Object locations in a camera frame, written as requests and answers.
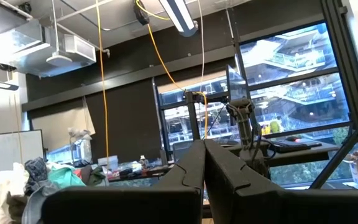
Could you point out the wooden background desk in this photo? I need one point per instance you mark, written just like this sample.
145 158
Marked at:
129 179

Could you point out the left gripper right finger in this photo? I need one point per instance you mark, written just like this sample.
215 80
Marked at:
259 205

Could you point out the silver air duct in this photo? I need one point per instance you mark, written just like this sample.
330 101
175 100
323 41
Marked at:
26 46

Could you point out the dark plaid cloth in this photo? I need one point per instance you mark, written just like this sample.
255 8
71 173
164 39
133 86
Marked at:
36 171

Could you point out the dark green garment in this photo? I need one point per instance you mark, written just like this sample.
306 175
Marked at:
93 175

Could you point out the black side desk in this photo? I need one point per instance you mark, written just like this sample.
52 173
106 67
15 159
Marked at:
306 154

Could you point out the beige window blind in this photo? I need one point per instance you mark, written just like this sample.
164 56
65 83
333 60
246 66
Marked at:
61 124

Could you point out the glass vase white flowers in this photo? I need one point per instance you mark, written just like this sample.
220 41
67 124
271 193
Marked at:
81 146

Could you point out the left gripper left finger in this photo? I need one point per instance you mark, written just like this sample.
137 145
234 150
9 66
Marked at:
154 205

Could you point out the black computer mouse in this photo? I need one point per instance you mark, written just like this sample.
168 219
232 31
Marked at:
294 138

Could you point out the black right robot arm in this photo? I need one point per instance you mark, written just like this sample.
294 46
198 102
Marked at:
244 130

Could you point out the whiteboard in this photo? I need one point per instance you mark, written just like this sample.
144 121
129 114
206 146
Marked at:
8 152

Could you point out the teal cloth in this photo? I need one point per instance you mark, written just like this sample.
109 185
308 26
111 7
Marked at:
64 179

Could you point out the clear plastic container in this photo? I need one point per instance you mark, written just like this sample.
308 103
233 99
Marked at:
108 161

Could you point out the black aluminium rig frame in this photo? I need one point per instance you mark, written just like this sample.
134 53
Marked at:
353 93

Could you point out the small bottle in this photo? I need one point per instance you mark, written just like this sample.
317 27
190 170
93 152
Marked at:
143 161

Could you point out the blue denim garment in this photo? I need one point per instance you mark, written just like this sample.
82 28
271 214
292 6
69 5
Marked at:
34 202

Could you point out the black keyboard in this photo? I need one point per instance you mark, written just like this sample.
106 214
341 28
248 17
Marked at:
294 145

